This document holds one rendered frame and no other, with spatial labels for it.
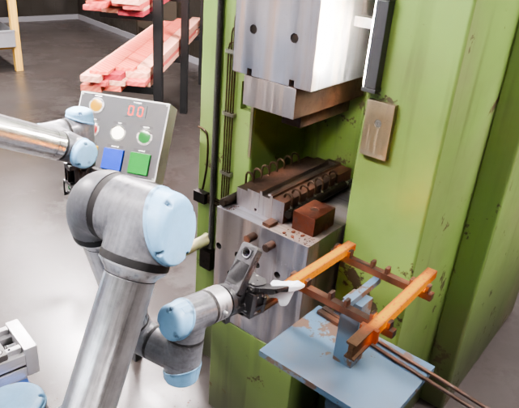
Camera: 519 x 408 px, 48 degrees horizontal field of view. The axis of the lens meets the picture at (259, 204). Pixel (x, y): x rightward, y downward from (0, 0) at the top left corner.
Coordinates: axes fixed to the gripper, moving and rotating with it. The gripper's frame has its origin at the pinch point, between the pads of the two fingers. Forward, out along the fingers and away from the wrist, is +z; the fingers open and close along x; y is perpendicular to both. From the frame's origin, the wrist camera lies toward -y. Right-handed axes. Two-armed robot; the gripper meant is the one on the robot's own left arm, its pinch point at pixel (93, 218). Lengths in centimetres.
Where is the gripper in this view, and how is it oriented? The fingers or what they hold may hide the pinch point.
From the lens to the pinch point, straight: 185.5
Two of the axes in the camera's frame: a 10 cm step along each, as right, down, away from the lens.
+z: -0.7, 8.9, 4.5
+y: -7.5, 2.5, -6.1
